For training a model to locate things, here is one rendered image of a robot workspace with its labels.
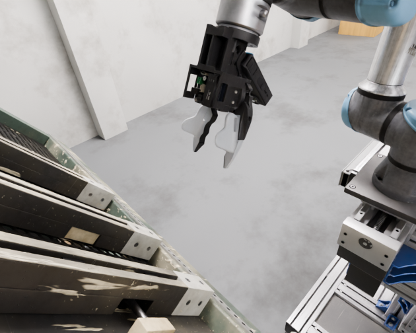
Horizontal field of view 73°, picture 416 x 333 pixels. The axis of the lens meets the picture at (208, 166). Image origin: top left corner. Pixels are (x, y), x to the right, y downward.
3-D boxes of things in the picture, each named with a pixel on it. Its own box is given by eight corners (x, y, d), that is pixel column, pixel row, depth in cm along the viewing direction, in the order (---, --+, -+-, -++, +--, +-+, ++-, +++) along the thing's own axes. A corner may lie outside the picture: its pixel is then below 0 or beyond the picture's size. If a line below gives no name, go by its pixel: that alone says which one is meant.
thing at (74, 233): (92, 244, 68) (100, 234, 68) (64, 237, 62) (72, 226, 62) (87, 238, 70) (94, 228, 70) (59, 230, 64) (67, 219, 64)
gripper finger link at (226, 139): (205, 170, 45) (207, 111, 44) (228, 167, 49) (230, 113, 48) (220, 172, 43) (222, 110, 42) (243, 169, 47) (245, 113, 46)
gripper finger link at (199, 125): (167, 141, 51) (188, 97, 46) (191, 142, 55) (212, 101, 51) (176, 152, 49) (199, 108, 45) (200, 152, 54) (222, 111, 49)
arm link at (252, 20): (242, 9, 47) (283, 12, 42) (234, 38, 48) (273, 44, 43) (211, -9, 41) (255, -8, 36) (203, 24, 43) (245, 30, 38)
